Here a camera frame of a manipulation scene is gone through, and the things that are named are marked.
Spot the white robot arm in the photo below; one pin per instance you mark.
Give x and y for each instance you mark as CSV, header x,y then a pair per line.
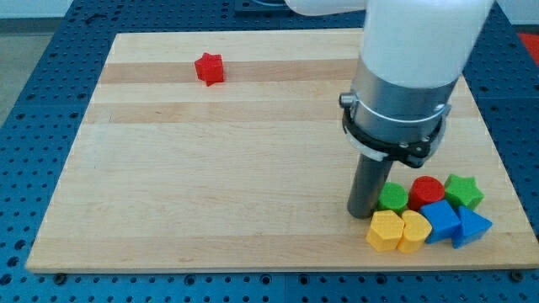
x,y
412,53

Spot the red star block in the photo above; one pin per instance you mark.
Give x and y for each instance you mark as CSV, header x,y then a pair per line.
x,y
209,68

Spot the green star block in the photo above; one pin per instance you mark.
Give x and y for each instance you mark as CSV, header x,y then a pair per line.
x,y
462,191

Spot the wooden board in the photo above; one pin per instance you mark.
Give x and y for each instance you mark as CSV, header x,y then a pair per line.
x,y
167,175

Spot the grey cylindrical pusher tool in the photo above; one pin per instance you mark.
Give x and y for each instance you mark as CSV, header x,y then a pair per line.
x,y
370,177

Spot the green cylinder block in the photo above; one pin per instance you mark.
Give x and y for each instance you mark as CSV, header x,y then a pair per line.
x,y
393,197

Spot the yellow pentagon block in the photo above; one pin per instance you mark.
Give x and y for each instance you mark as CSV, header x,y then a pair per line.
x,y
385,230

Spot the red cylinder block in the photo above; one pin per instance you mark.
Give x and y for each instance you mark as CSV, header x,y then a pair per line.
x,y
425,190

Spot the yellow heart block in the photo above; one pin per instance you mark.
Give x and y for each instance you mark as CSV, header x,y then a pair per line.
x,y
416,229

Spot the blue cube block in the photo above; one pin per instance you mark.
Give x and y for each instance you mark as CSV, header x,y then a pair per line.
x,y
443,220

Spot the blue triangle block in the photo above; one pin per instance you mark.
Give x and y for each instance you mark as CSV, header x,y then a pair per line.
x,y
472,227

